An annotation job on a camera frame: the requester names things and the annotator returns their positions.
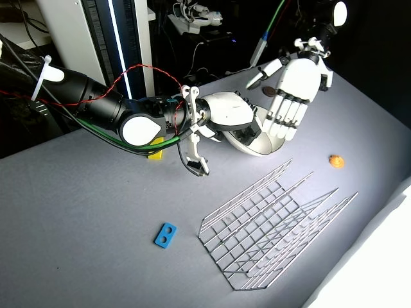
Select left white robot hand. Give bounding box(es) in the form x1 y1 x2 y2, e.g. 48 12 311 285
245 56 334 142

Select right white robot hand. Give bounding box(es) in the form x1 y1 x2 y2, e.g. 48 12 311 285
202 90 263 144

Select white round plate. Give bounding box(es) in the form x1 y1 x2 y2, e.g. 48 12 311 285
223 105 285 157

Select yellow rectangular block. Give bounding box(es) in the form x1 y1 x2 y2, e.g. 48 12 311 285
147 137 164 160

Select spare white robot hand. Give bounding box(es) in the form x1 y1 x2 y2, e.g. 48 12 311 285
173 0 224 35

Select blue block with two holes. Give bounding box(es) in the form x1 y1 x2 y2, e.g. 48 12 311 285
153 222 178 250

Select white column with blue strip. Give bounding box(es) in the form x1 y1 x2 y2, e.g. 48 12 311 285
37 0 155 100

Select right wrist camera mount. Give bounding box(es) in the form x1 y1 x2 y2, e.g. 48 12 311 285
181 85 211 177

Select green cable with grey plug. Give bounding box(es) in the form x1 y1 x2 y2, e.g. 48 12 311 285
249 0 286 67

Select silver wire dish rack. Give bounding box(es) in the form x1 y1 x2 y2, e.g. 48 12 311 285
198 158 360 291

